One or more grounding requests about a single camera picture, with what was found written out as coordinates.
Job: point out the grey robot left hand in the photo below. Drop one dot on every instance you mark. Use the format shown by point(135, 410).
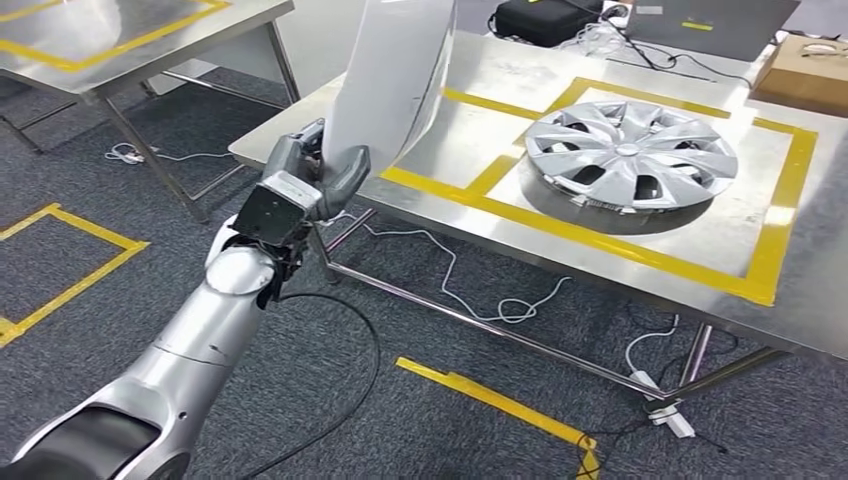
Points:
point(291, 152)

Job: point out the white curved panel part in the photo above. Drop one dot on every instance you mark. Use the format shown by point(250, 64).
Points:
point(391, 79)

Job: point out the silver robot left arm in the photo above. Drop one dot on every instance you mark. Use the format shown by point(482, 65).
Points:
point(192, 351)

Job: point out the steel workbench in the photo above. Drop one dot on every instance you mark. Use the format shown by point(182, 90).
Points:
point(503, 66)

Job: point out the steel table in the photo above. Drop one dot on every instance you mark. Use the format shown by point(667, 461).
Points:
point(166, 40)

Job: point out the yellow tape divider strip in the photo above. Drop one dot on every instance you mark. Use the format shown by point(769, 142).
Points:
point(493, 173)

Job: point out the yellow tape square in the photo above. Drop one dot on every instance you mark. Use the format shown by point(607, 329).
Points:
point(99, 228)

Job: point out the black bag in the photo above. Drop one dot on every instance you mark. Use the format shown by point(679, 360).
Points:
point(543, 23)

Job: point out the long yellow tape strip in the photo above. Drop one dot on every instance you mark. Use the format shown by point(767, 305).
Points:
point(497, 402)

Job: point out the silver wheel hubcap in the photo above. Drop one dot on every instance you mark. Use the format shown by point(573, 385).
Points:
point(629, 149)

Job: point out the grey laptop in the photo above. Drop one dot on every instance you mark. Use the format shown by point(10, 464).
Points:
point(715, 30)

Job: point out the white power strip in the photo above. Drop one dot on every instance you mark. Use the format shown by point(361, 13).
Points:
point(662, 411)

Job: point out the cardboard box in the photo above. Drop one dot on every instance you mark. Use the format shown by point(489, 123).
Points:
point(795, 86)

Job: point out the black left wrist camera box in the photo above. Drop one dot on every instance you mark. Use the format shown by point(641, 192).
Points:
point(272, 212)

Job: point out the yellow tape frame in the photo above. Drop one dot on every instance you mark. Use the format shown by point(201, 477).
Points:
point(132, 42)
point(596, 243)

